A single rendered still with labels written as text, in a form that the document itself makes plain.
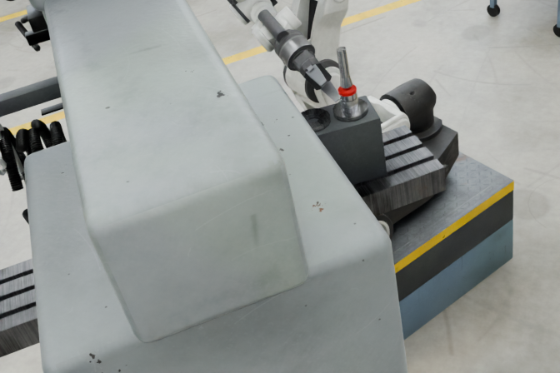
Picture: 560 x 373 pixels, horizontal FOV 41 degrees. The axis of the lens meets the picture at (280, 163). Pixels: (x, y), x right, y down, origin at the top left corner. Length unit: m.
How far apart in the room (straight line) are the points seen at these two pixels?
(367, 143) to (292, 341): 0.98
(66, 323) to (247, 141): 0.34
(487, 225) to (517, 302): 0.32
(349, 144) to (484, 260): 1.19
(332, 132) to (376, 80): 2.38
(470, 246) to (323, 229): 1.87
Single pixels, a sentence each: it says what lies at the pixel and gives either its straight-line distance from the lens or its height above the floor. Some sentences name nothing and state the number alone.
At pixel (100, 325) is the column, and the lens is 0.96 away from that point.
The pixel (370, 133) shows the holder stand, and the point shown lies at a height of 1.11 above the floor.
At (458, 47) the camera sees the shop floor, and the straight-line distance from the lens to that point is 4.45.
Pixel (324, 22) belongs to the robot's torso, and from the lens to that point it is 2.28.
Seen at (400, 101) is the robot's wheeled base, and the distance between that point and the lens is 2.67.
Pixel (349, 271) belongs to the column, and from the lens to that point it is 0.96.
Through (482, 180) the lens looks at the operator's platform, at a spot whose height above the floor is 0.40.
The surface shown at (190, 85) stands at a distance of 0.95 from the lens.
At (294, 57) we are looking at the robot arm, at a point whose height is 1.27.
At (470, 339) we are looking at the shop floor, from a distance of 2.84.
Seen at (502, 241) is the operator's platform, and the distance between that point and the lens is 2.98.
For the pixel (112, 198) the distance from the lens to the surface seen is 0.80.
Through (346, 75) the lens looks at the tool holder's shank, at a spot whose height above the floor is 1.27.
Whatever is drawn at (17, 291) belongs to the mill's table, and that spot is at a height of 0.96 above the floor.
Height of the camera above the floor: 2.22
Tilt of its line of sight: 37 degrees down
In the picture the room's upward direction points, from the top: 13 degrees counter-clockwise
